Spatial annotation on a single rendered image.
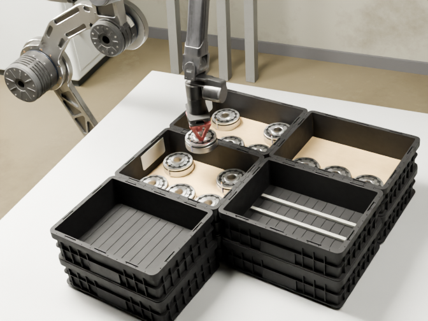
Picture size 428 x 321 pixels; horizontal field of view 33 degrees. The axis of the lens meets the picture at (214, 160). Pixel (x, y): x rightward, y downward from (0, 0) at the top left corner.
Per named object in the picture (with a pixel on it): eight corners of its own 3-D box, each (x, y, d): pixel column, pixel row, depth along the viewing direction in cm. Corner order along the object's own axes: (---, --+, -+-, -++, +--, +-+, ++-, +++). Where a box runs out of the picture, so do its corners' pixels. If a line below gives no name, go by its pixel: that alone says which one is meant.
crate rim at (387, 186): (267, 161, 230) (266, 155, 229) (309, 114, 249) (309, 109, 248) (385, 197, 211) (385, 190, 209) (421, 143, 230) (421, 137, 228)
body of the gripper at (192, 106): (205, 105, 230) (203, 85, 225) (211, 122, 221) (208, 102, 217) (185, 108, 229) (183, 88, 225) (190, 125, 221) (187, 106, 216)
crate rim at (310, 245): (216, 216, 211) (215, 211, 210) (267, 161, 230) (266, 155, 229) (341, 261, 192) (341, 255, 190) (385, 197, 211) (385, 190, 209)
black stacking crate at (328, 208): (220, 240, 217) (216, 212, 210) (269, 185, 236) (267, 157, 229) (340, 285, 197) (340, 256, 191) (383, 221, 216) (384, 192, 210)
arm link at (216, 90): (197, 55, 220) (184, 61, 213) (231, 60, 216) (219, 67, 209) (196, 92, 225) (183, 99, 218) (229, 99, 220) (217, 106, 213)
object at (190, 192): (157, 198, 229) (156, 197, 229) (176, 181, 235) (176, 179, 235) (182, 207, 224) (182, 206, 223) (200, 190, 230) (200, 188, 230)
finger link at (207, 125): (209, 130, 232) (206, 106, 227) (213, 142, 227) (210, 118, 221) (188, 134, 232) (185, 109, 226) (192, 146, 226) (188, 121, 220)
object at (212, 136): (179, 141, 230) (179, 140, 229) (197, 125, 236) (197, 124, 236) (204, 150, 225) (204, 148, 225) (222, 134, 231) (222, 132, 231)
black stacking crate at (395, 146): (269, 185, 236) (267, 156, 229) (311, 137, 255) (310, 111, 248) (383, 220, 217) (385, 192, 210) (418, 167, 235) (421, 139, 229)
